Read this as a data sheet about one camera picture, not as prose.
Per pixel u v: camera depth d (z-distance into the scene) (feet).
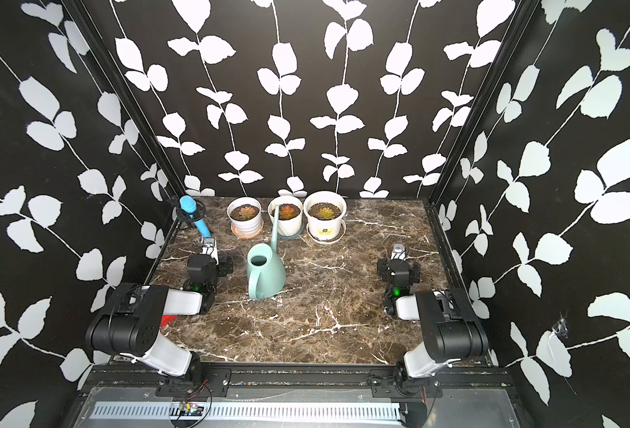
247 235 3.48
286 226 3.32
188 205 2.94
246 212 3.42
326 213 3.33
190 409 2.31
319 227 3.31
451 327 1.50
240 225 3.38
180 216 3.05
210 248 2.61
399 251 2.63
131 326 1.49
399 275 2.35
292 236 3.49
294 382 2.47
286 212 3.40
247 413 2.30
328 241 3.44
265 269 2.68
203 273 2.38
